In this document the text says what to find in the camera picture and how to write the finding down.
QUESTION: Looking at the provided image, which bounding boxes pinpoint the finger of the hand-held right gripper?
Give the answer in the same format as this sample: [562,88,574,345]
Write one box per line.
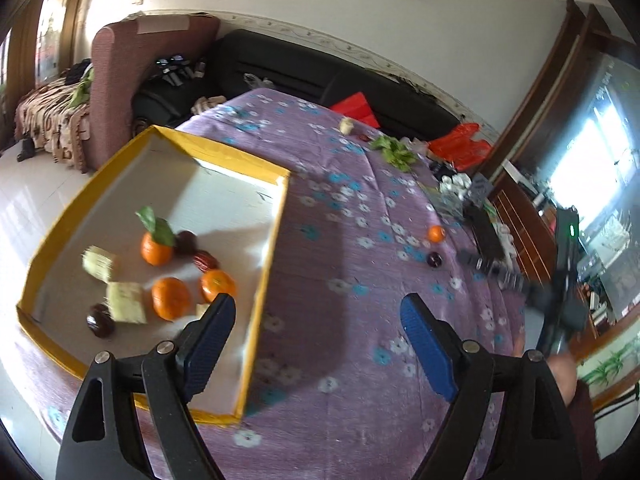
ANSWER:
[456,250,548,306]

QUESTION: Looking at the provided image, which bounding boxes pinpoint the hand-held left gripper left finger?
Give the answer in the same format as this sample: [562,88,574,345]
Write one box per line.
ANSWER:
[55,292,237,480]

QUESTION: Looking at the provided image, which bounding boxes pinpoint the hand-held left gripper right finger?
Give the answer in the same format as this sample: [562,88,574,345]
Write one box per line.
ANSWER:
[400,292,598,480]

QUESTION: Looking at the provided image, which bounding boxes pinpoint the red jujube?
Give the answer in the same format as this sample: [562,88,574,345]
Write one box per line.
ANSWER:
[192,251,221,273]

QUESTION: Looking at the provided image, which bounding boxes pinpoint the leafy orange mandarin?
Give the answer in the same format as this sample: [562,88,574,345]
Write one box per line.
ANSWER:
[135,206,177,267]

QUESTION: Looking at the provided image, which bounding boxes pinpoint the yellow cardboard box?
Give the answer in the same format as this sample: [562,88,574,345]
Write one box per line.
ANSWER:
[16,125,292,427]

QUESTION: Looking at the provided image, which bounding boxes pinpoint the person's right forearm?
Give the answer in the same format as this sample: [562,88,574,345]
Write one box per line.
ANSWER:
[547,352,601,466]

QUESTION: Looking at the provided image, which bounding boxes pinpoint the white sock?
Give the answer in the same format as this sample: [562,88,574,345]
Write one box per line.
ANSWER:
[492,220,518,266]

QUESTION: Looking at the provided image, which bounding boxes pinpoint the grey slotted spatula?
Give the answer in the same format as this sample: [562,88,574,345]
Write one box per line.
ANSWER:
[467,175,493,206]

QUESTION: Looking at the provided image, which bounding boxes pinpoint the purple floral tablecloth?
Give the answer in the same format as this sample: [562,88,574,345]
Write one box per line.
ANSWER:
[15,87,531,480]

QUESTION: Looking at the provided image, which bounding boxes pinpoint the clear plastic packet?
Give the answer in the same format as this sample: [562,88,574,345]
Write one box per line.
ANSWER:
[430,172,473,216]

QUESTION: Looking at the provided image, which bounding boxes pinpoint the green potted plant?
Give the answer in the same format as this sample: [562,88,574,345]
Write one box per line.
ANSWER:
[575,345,640,401]

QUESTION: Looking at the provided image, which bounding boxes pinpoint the red plastic bag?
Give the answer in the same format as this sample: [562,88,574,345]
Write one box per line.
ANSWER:
[427,122,492,171]

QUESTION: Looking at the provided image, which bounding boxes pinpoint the green lettuce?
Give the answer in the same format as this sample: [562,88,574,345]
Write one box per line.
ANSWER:
[369,135,420,171]

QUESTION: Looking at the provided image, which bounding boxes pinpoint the striped beige cloth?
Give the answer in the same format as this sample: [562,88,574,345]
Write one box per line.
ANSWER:
[190,95,226,116]

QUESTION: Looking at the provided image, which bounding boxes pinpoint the maroon armchair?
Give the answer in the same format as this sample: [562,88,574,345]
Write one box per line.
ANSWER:
[82,14,221,173]

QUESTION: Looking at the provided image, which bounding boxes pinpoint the black gadget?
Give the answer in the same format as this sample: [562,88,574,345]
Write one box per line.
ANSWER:
[155,55,208,86]

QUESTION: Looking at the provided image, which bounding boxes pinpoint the brown printed blanket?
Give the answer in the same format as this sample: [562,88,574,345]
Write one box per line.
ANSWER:
[14,75,96,171]

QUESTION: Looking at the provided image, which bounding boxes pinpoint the black leather sofa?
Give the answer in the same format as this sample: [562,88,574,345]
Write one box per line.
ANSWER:
[131,28,461,143]

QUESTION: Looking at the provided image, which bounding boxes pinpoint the dark clothes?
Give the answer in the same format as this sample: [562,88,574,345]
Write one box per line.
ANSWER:
[62,60,93,86]

